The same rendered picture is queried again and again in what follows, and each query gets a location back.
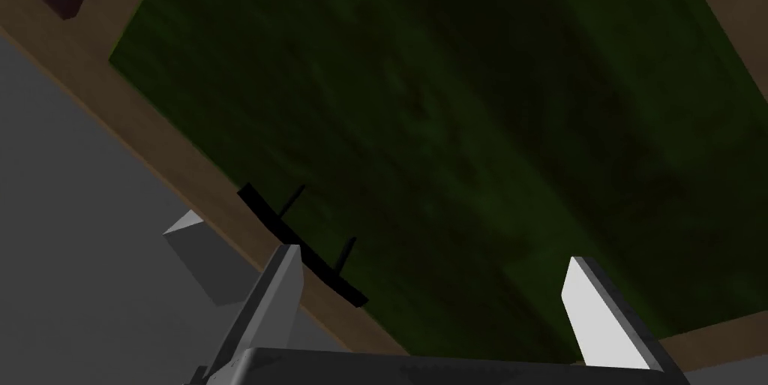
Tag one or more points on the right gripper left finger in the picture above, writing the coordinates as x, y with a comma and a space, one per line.
273, 307

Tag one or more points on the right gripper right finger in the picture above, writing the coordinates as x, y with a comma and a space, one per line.
603, 325

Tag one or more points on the grey wedge block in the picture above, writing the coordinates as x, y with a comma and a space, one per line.
210, 265

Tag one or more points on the dark green door leaf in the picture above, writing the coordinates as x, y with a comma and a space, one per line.
450, 133

